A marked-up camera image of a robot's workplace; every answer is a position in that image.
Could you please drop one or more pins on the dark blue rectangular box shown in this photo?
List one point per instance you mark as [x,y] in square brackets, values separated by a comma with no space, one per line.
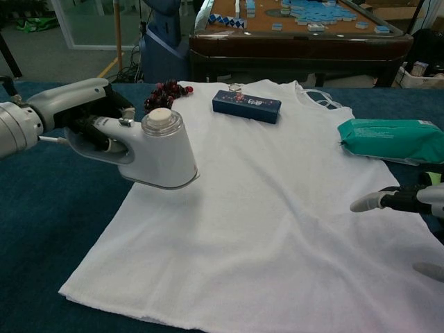
[246,107]

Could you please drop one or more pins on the wooden pole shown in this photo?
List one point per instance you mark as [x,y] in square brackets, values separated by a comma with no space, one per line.
[118,34]

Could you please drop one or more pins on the cardboard box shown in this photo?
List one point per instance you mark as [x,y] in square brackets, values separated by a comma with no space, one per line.
[392,12]

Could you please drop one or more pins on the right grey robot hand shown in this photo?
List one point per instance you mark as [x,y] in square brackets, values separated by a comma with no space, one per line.
[399,199]

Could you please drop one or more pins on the green bag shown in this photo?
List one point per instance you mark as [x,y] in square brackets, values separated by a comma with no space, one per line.
[34,25]

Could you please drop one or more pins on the black table leg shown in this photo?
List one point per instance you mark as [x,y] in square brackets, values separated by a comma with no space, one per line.
[10,57]

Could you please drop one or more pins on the blue white snake puzzle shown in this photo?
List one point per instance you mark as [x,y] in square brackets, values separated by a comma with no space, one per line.
[225,21]

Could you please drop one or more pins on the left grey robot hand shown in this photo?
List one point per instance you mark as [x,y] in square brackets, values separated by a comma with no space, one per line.
[69,100]

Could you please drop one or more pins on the brown mahjong table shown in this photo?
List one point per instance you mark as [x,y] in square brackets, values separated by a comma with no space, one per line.
[295,45]

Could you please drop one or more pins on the white sleeveless shirt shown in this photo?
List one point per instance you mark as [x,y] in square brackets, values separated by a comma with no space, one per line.
[243,225]

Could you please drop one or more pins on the white handheld garment steamer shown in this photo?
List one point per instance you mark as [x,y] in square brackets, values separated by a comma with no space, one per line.
[166,156]

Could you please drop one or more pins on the green wet wipes pack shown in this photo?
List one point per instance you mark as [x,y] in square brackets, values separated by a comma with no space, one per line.
[388,138]

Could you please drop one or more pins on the white faced mahjong tile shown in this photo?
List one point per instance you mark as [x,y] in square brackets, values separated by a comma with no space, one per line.
[321,28]
[312,28]

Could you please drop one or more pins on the blue mahjong tile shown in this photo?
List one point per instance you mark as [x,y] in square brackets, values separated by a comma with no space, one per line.
[362,25]
[382,30]
[279,27]

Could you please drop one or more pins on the teal felt table cover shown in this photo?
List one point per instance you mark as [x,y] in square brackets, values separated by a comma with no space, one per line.
[52,243]

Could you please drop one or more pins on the black bag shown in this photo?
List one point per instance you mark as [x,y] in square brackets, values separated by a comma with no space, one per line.
[430,45]

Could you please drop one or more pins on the white storage basket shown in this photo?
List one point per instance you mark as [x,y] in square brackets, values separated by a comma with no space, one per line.
[416,80]

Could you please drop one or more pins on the glass partition with white frame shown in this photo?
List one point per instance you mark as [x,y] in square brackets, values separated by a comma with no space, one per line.
[67,27]

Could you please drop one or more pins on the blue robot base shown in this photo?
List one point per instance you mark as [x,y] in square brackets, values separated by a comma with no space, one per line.
[163,52]

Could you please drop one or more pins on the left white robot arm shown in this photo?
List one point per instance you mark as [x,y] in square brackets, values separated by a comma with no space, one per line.
[17,128]

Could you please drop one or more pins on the dark red grape bunch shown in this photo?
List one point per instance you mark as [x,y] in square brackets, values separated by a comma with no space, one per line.
[159,97]

